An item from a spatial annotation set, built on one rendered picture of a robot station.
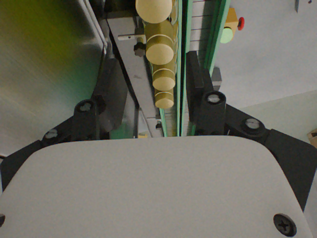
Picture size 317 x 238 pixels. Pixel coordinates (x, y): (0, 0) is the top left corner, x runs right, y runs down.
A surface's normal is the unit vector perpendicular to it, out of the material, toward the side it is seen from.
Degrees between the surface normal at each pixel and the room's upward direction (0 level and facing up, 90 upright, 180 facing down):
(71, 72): 90
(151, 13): 0
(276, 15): 0
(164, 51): 0
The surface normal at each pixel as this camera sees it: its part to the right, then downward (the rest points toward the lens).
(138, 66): 0.00, 0.90
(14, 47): 0.99, -0.06
